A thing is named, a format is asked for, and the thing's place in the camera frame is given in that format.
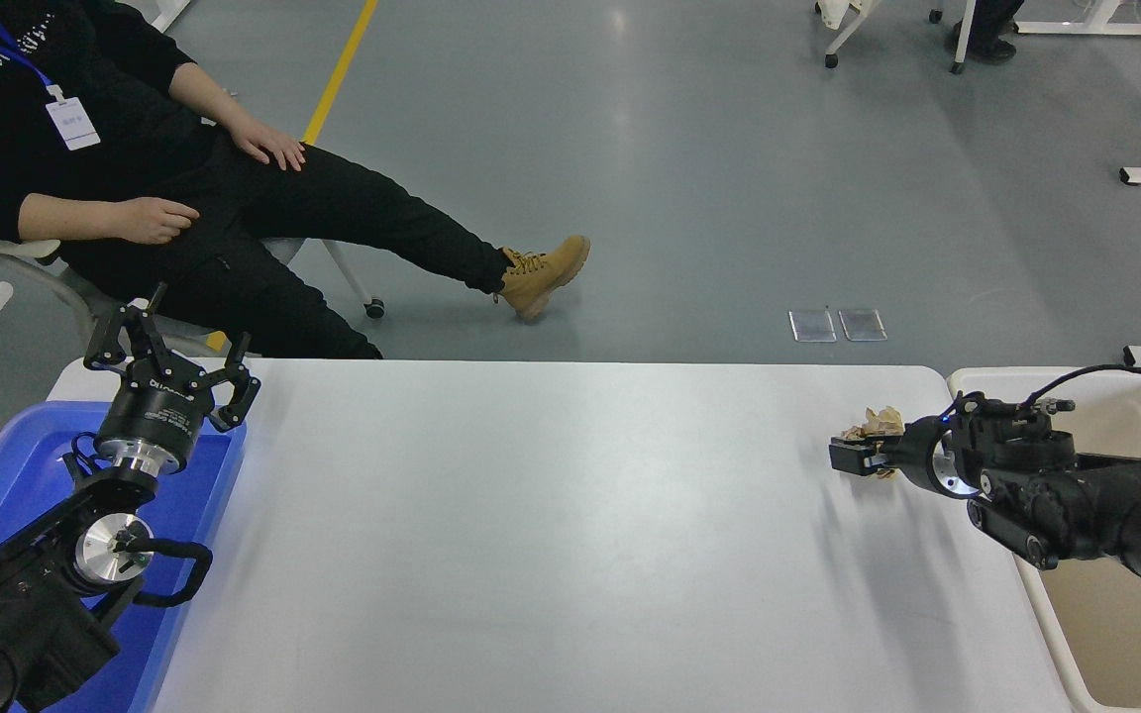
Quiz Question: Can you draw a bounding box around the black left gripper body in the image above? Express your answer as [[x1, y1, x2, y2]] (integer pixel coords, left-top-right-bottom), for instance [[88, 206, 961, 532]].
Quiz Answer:
[[95, 356, 219, 464]]

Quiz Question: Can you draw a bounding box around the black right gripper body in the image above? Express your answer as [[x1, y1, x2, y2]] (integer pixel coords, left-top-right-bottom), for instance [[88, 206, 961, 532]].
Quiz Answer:
[[892, 416, 950, 494]]

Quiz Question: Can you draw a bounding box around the tan paper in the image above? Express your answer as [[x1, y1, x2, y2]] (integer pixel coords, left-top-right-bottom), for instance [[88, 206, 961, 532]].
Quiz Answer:
[[833, 404, 906, 482]]

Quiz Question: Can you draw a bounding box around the person's right hand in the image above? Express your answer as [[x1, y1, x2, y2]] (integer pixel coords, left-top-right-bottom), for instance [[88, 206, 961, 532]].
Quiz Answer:
[[113, 195, 203, 247]]

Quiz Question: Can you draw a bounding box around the person's left hand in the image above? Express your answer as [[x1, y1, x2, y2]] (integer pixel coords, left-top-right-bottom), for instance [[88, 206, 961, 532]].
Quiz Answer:
[[231, 116, 309, 174]]

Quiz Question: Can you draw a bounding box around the metal floor plate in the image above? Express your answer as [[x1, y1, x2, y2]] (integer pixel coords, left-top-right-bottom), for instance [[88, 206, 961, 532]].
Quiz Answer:
[[839, 309, 887, 343], [789, 310, 838, 344]]

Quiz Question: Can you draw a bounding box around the blue plastic tray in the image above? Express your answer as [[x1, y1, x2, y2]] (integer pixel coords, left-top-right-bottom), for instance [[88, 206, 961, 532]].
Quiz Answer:
[[0, 400, 248, 713]]

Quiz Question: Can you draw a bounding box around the grey office chair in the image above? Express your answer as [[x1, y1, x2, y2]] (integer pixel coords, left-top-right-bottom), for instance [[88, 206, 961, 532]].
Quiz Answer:
[[0, 233, 385, 357]]

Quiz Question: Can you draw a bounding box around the person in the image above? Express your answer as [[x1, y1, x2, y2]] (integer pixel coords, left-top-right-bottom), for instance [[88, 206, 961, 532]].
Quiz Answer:
[[945, 0, 1026, 66], [0, 0, 591, 359]]

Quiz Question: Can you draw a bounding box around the large pale plastic bin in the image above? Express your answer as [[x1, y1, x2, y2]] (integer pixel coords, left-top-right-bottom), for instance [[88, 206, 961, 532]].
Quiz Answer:
[[947, 366, 1141, 713]]

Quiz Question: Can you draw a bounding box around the white wheeled chair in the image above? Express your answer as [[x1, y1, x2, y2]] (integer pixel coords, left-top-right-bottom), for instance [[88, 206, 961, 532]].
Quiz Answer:
[[815, 0, 980, 76]]

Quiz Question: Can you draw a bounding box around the white desk foot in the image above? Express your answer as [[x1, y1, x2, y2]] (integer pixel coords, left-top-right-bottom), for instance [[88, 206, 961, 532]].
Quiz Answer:
[[1016, 0, 1141, 39]]

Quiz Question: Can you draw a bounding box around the blue lanyard with badge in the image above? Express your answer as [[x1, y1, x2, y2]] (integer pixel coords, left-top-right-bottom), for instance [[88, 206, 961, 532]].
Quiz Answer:
[[0, 0, 102, 153]]

